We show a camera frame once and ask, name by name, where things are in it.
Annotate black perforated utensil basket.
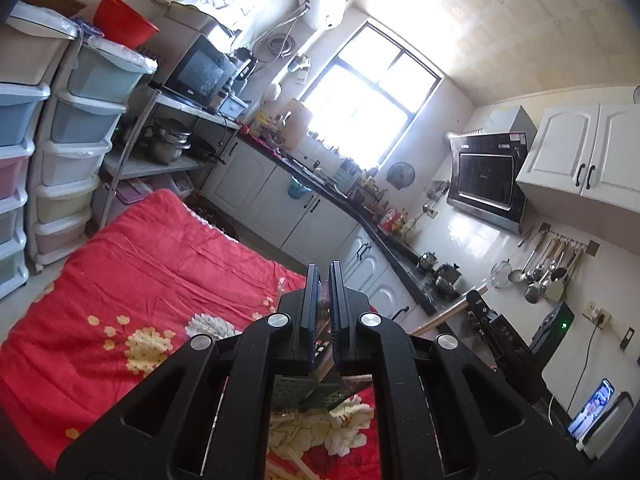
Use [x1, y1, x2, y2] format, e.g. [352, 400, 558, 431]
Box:
[271, 372, 373, 413]

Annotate hanging ladles and utensils rack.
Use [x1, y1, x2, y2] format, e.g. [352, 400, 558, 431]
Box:
[489, 222, 600, 306]

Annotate white lower kitchen cabinets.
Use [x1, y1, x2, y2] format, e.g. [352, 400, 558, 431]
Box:
[203, 136, 433, 330]

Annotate bright kitchen window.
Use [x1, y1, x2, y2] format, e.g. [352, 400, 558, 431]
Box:
[302, 22, 442, 169]

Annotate wrapped chopsticks pile front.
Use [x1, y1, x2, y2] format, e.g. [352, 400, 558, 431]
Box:
[264, 446, 321, 480]

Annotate black air fryer appliance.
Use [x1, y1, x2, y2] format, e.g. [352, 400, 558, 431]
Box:
[529, 302, 575, 370]

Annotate black kettle on counter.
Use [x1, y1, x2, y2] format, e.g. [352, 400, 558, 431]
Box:
[435, 263, 462, 299]

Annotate smartphone with lit screen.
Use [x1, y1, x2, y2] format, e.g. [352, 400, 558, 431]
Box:
[567, 378, 615, 441]

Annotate red floral quilt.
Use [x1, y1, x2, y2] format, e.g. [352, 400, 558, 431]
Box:
[0, 187, 384, 480]

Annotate black range hood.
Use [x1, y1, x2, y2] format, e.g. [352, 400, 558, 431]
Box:
[447, 131, 528, 233]

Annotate metal storage shelf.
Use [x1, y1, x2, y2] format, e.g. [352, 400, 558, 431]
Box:
[98, 86, 241, 230]

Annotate stainless steel pots stack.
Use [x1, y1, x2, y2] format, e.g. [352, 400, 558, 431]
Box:
[149, 118, 191, 165]

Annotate pastel drawer tower right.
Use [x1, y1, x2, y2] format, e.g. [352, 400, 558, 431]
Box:
[26, 38, 157, 272]

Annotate pastel drawer tower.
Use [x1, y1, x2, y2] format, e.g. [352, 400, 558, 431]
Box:
[26, 38, 157, 272]
[0, 1, 78, 297]

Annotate black microwave oven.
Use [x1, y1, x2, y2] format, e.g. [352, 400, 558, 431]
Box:
[162, 35, 235, 107]

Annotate red plastic basin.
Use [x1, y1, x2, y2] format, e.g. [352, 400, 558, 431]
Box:
[93, 0, 160, 50]

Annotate pastel drawer tower left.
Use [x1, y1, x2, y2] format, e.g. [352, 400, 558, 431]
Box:
[0, 1, 78, 297]

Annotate round wall exhaust fan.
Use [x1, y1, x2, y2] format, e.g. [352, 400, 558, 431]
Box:
[386, 162, 416, 190]

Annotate white upper wall cabinet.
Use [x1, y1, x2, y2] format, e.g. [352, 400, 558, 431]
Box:
[516, 104, 639, 214]

